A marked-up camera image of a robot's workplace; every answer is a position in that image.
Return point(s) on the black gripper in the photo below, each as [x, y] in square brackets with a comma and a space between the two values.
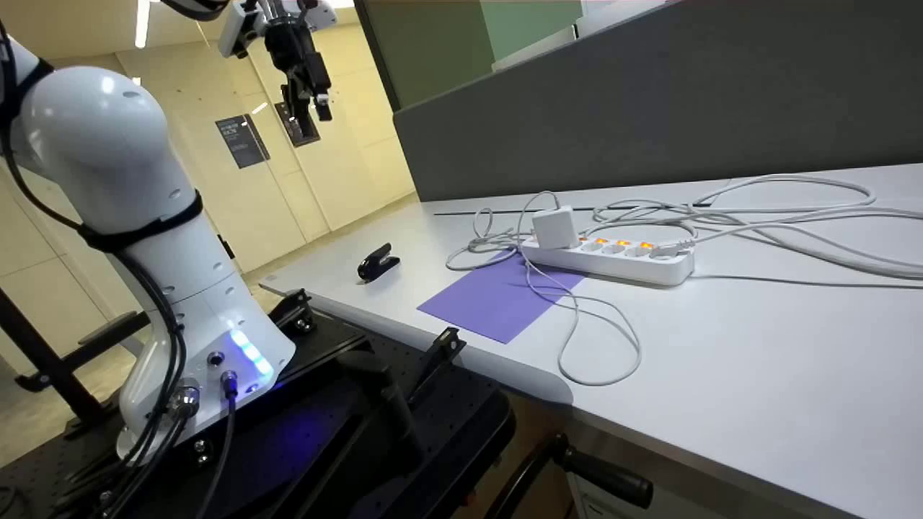
[291, 50]

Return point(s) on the white power strip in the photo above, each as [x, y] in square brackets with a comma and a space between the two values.
[641, 263]

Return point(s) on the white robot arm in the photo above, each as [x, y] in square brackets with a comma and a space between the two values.
[105, 142]

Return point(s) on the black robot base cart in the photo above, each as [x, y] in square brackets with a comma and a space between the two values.
[359, 427]

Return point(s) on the green partition panel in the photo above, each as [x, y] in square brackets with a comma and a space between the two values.
[431, 48]

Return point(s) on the black clip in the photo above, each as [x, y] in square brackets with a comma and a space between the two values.
[376, 263]

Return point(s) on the purple paper sheet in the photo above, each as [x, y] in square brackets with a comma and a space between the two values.
[499, 300]

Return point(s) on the white power adapter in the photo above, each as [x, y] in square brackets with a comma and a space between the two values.
[555, 230]

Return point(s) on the grey partition panel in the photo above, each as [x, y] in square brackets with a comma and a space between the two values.
[690, 90]

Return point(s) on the dark wall poster left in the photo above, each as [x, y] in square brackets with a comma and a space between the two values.
[243, 139]

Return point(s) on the black handle under table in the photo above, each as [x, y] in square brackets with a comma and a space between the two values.
[563, 455]

